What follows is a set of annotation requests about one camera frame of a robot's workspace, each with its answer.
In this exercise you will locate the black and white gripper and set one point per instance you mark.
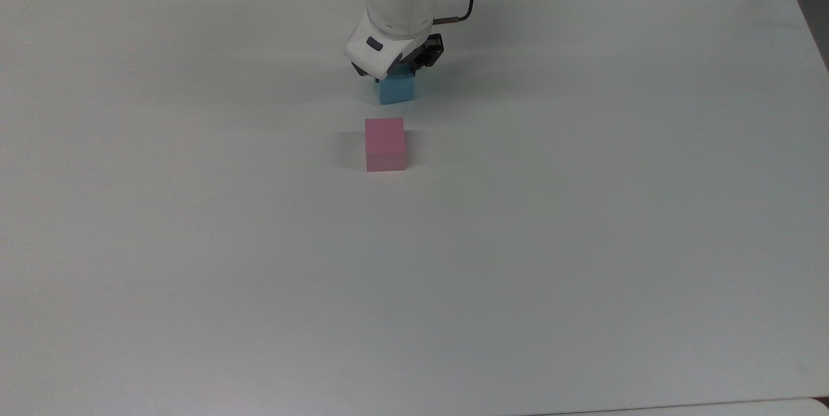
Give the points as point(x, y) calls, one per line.
point(429, 50)

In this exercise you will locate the blue cube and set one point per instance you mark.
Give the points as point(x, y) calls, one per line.
point(396, 89)

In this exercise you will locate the pink cube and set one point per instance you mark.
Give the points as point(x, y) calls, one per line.
point(385, 144)

